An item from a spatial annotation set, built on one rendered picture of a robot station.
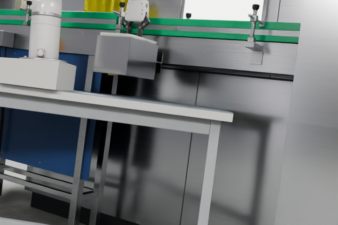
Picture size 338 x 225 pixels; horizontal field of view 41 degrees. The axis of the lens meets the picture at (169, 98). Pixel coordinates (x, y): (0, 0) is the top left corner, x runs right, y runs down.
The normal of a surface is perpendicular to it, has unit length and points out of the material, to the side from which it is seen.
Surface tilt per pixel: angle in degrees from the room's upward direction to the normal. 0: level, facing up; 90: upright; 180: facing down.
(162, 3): 90
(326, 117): 90
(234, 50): 90
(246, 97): 90
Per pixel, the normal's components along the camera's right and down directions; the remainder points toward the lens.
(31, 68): -0.08, 0.00
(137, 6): -0.40, -0.02
